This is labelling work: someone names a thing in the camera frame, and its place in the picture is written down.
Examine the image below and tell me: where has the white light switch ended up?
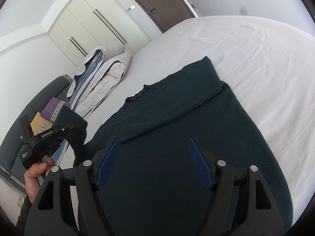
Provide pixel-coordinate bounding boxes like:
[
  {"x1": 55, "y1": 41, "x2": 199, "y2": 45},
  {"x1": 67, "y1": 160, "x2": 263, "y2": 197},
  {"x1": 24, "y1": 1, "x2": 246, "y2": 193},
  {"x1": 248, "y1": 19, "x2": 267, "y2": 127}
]
[{"x1": 128, "y1": 5, "x2": 136, "y2": 12}]

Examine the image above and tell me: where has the folded grey blue duvet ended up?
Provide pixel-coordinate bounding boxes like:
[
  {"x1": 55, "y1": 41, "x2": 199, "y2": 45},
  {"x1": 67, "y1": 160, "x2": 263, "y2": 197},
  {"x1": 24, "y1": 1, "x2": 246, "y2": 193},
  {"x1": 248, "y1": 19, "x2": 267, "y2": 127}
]
[{"x1": 67, "y1": 44, "x2": 133, "y2": 118}]

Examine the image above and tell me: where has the brown door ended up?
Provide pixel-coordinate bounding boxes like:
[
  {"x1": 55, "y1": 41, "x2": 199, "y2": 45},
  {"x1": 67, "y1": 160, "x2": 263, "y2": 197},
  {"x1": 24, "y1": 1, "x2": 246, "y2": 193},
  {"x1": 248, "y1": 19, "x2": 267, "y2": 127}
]
[{"x1": 135, "y1": 0, "x2": 195, "y2": 32}]

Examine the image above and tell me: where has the left hand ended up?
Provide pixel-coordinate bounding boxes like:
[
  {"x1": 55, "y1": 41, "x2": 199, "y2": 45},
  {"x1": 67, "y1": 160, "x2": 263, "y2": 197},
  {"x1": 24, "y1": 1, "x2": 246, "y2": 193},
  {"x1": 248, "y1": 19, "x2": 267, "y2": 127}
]
[{"x1": 24, "y1": 157, "x2": 55, "y2": 204}]

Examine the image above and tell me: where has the yellow patterned cushion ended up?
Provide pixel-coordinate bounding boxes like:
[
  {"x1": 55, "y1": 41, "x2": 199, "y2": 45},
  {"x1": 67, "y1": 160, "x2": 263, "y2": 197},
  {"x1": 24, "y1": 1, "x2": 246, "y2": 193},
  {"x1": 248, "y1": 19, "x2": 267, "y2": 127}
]
[{"x1": 31, "y1": 112, "x2": 53, "y2": 135}]

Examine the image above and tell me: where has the dark grey headboard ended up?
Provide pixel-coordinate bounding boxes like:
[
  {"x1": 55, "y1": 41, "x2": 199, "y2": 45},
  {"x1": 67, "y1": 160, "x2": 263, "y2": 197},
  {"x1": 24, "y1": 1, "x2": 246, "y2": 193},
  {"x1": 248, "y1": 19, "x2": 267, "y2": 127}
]
[{"x1": 0, "y1": 75, "x2": 73, "y2": 192}]

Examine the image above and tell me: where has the white bed sheet mattress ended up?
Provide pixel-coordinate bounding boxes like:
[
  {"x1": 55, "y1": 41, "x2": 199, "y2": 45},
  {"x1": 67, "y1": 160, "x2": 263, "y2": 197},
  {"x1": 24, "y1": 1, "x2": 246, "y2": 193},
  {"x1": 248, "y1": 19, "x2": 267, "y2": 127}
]
[{"x1": 0, "y1": 15, "x2": 315, "y2": 231}]

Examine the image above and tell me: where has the blue pillow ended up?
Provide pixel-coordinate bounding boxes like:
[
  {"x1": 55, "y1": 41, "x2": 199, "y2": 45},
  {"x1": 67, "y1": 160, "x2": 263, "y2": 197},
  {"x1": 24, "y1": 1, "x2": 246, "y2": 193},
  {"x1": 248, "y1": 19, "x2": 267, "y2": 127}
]
[{"x1": 51, "y1": 140, "x2": 69, "y2": 165}]

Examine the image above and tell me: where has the purple patterned cushion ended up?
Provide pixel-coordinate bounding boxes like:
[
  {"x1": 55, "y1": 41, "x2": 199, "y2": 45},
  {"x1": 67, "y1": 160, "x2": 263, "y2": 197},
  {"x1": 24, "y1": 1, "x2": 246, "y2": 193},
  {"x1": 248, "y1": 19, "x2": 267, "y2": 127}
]
[{"x1": 41, "y1": 97, "x2": 70, "y2": 123}]

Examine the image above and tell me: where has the cream wardrobe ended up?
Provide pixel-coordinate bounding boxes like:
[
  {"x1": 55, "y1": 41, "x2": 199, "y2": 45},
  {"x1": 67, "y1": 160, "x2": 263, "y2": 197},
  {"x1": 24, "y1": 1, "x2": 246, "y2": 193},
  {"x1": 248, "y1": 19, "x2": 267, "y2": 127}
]
[{"x1": 49, "y1": 0, "x2": 151, "y2": 67}]

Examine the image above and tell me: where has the dark green knit sweater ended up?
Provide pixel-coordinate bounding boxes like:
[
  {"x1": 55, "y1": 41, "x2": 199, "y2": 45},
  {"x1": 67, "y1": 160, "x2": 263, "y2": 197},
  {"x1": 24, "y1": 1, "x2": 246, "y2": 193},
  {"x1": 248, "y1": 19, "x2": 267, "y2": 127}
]
[{"x1": 55, "y1": 58, "x2": 293, "y2": 235}]

